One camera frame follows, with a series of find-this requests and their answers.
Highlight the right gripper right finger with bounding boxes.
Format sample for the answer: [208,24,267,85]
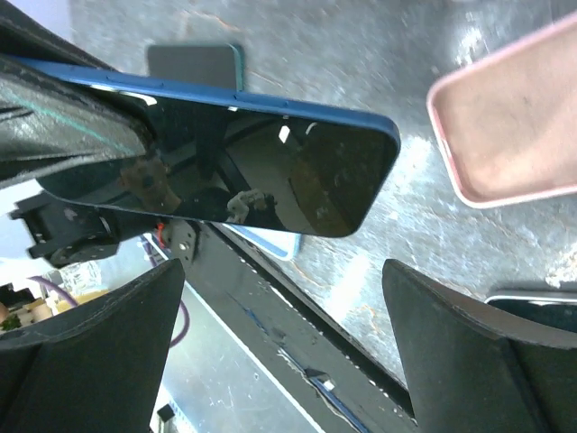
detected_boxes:
[382,259,576,432]

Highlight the white-edged black phone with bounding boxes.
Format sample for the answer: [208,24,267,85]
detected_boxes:
[484,289,576,333]

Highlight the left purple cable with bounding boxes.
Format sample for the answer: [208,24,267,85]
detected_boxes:
[26,234,190,348]

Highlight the teal-edged black phone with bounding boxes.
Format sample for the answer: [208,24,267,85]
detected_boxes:
[146,43,244,91]

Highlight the blue-edged black phone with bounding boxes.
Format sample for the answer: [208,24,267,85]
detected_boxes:
[26,59,400,238]

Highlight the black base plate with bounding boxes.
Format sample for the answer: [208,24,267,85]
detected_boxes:
[172,223,417,432]

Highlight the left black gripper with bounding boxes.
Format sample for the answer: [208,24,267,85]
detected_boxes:
[1,13,198,266]

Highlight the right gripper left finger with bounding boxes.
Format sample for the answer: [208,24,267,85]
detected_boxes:
[1,259,185,433]

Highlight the light blue phone case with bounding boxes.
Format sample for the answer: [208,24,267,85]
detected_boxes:
[225,224,301,261]

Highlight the pink phone case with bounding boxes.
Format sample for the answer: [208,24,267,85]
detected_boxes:
[426,14,576,209]

